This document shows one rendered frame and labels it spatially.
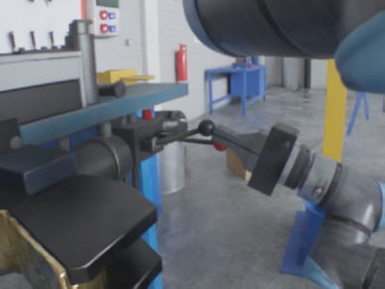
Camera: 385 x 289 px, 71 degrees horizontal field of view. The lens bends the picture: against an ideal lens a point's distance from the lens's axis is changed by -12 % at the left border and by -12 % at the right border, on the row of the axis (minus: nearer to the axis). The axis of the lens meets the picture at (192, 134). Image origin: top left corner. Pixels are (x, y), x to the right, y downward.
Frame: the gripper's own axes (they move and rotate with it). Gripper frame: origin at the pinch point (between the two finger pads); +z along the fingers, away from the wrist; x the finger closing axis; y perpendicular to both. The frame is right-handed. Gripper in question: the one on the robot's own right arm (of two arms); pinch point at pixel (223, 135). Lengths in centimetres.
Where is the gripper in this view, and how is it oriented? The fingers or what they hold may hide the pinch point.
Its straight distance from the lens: 59.8
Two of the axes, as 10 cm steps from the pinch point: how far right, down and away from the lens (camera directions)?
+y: -4.2, 2.5, -8.7
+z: -8.6, -4.0, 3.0
